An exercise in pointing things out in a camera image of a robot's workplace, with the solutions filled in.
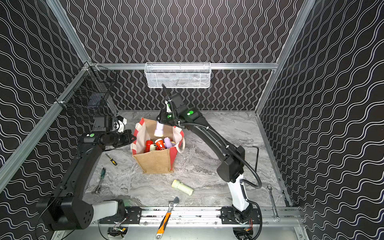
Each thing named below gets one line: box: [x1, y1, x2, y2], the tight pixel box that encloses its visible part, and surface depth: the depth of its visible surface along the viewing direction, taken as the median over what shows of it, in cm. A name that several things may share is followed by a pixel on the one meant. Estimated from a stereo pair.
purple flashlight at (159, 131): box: [154, 121, 164, 137], surface depth 76 cm
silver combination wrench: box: [266, 185, 281, 223], surface depth 78 cm
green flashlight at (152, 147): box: [150, 144, 157, 151], surface depth 92 cm
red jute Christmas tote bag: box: [131, 117, 186, 174], surface depth 85 cm
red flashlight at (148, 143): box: [144, 140, 154, 153], surface depth 94 cm
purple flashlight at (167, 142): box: [164, 137, 173, 149], surface depth 93 cm
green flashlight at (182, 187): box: [171, 179, 194, 196], surface depth 83 cm
